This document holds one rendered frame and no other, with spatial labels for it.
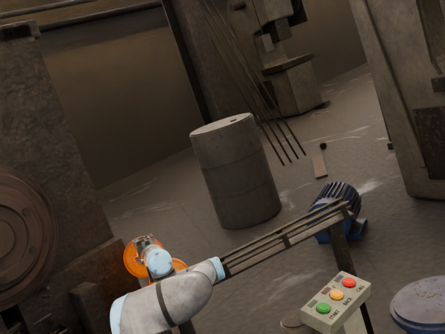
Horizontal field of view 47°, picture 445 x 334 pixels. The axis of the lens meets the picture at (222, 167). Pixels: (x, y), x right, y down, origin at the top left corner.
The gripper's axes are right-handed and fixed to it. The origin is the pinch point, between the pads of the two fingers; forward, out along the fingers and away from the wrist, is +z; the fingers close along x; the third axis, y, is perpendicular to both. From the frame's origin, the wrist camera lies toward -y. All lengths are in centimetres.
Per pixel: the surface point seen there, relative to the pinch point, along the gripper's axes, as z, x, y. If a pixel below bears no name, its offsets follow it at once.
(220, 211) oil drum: 225, -100, -39
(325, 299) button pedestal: -52, -42, -24
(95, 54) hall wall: 698, -112, 203
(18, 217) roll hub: -22, 35, 29
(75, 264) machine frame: 3.2, 24.3, 3.9
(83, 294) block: -7.9, 25.0, -4.8
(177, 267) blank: -9.8, -8.9, -8.0
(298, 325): -43, -34, -32
